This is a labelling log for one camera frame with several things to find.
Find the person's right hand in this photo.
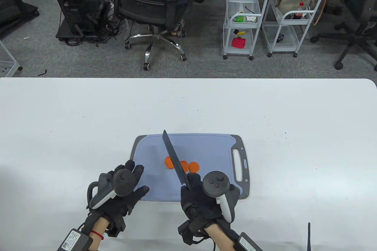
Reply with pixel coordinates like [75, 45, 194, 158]
[178, 172, 240, 245]

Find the person's left hand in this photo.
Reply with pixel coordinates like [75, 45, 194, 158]
[87, 160, 150, 237]

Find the black knife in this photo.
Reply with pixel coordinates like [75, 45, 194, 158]
[162, 129, 192, 189]

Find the blue grey cutting board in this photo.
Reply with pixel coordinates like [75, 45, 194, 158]
[130, 134, 251, 202]

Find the person's left forearm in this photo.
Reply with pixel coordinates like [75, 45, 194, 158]
[88, 217, 114, 251]

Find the grey handheld controller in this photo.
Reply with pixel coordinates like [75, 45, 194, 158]
[202, 172, 233, 222]
[87, 169, 139, 210]

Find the black mesh office chair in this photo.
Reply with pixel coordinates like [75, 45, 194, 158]
[112, 0, 198, 71]

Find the red capped soda bottle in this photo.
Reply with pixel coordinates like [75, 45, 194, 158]
[291, 2, 307, 20]

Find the beige bag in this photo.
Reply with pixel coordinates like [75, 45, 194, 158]
[276, 0, 327, 26]

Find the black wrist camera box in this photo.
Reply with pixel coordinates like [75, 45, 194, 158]
[234, 232, 264, 251]
[57, 228, 93, 251]

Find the bundle of black cables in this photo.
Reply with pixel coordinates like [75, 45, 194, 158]
[65, 0, 130, 47]

